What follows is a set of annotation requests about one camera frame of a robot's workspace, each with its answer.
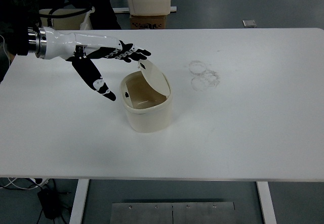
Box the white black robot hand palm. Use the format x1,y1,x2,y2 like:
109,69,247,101
35,27,119,60

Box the black white robot middle finger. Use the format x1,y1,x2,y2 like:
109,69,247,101
119,49,151,57

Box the black white robot ring finger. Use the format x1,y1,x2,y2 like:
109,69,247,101
117,43,138,52

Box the black white robot index finger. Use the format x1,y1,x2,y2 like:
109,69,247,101
106,54,147,63

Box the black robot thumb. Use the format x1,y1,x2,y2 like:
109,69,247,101
67,56,116,101

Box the black white robot little finger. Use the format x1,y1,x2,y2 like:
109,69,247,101
119,40,129,48

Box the cream trash can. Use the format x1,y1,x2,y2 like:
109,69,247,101
119,59,173,133

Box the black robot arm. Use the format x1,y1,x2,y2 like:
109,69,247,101
1,0,150,100

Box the beige plastic bin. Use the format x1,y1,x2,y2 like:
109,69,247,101
39,7,95,30

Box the cardboard box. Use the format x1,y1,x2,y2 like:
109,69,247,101
130,15,167,29

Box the small grey floor plate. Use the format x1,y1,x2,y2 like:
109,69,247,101
242,20,257,28

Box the left white table leg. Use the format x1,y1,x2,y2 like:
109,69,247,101
69,179,90,224

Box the white table leg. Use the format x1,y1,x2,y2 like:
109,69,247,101
256,182,277,224
69,179,90,224

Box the black power adapter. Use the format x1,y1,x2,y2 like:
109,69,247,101
37,189,60,219

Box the metal floor plate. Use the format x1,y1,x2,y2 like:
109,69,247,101
110,202,237,223

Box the right white table leg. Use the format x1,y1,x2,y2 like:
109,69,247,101
256,182,277,224

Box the white cables on floor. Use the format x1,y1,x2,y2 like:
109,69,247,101
0,177,49,191

